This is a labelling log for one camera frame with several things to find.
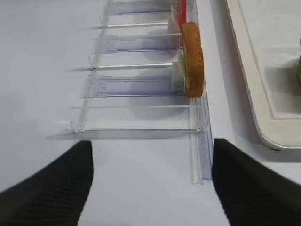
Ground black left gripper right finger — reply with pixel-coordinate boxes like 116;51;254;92
212;139;301;226

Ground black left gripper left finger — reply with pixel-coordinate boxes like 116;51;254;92
0;140;94;226

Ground green lettuce leaf in burger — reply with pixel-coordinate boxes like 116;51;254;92
295;37;301;83

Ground red tomato slice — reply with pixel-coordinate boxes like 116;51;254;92
177;0;187;34

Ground white metal serving tray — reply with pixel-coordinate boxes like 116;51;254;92
226;0;301;150

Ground clear acrylic left food rack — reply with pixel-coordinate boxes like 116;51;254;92
54;0;213;184

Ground flat bottom bun slice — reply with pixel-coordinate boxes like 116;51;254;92
182;22;205;98

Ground white tray liner paper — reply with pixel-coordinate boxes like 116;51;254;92
239;0;301;119

